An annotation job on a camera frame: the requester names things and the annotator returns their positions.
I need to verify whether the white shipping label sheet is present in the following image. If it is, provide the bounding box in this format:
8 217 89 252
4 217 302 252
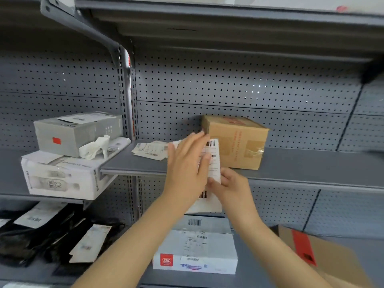
172 138 223 214

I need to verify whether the black bag with white label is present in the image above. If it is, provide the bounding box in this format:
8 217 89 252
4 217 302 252
0 202 79 265
44 218 126 275

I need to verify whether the grey shelf bracket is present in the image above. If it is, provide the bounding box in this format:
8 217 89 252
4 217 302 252
40 0 121 62

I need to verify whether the white parcel with red logo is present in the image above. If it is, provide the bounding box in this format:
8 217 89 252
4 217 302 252
153 215 239 275

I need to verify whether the person's left hand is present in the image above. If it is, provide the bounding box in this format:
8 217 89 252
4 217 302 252
163 131 212 205

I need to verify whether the grey perforated back panel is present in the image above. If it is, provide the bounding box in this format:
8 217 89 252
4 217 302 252
0 46 128 151
132 46 384 239

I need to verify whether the brown cardboard box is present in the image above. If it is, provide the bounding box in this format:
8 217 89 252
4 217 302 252
201 115 269 171

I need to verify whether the grey slotted upright post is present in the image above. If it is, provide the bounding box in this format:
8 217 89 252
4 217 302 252
118 42 143 221

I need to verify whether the dark shelf bracket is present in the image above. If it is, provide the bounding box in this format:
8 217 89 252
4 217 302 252
360 57 384 85

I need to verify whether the person's right forearm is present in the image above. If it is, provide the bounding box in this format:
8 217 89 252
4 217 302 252
232 217 332 288

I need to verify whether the cardboard box with red label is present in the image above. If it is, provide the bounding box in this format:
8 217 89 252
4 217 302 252
270 224 376 288

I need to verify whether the small white paper label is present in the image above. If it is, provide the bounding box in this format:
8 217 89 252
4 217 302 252
131 142 157 158
150 141 175 161

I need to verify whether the white box with bottle print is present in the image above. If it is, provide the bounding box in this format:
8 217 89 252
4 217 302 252
20 137 132 201

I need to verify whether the person's right hand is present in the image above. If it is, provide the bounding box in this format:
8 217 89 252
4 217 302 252
207 168 262 230

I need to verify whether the person's left forearm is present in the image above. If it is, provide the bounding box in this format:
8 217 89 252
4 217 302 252
71 192 195 288

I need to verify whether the crumpled white paper strip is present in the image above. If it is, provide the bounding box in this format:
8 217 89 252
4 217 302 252
79 135 111 160

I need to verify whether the grey box with red sticker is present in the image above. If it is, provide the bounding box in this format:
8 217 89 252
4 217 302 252
33 112 124 158

